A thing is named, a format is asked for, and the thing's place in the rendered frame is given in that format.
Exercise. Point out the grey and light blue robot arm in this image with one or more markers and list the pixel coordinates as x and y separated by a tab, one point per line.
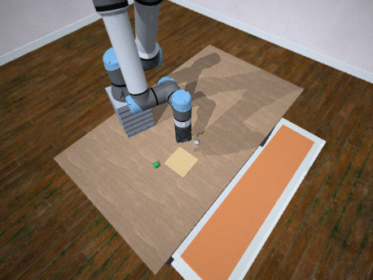
128	58

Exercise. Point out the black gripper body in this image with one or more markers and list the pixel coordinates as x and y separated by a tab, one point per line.
182	130

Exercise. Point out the tan flat mat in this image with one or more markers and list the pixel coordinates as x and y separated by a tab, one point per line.
181	162

